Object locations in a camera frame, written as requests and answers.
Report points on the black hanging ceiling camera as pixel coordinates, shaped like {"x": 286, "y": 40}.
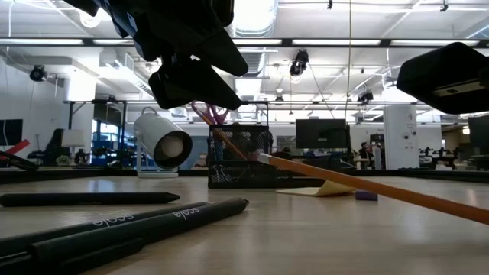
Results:
{"x": 299, "y": 63}
{"x": 37, "y": 73}
{"x": 365, "y": 97}

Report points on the blue eraser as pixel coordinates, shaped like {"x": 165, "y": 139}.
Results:
{"x": 366, "y": 196}

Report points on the black monitor screen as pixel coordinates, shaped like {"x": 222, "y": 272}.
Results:
{"x": 322, "y": 133}
{"x": 479, "y": 133}

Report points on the black overhead rig beam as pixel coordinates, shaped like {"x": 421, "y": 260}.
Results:
{"x": 286, "y": 42}

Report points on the yellow sticky note pad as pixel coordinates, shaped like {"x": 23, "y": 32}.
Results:
{"x": 324, "y": 189}

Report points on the black wall screen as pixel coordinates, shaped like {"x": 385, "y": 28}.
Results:
{"x": 10, "y": 131}

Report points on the red and black clamp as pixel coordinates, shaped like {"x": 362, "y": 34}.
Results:
{"x": 19, "y": 147}

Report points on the black mesh desk organizer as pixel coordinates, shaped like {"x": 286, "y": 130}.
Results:
{"x": 252, "y": 172}

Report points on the purple scissors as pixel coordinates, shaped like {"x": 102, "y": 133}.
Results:
{"x": 211, "y": 112}

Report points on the person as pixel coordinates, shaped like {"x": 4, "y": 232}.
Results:
{"x": 368, "y": 154}

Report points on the plain black pen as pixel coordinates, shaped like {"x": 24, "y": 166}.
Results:
{"x": 76, "y": 199}

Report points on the white pillar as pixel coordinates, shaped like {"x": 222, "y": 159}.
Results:
{"x": 401, "y": 133}

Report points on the orange pencil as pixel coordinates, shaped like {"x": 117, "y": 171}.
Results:
{"x": 382, "y": 189}
{"x": 231, "y": 144}

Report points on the black pen with scale print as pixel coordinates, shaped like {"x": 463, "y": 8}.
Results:
{"x": 57, "y": 235}
{"x": 153, "y": 226}

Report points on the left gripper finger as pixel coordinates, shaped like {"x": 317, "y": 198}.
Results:
{"x": 221, "y": 53}
{"x": 191, "y": 88}

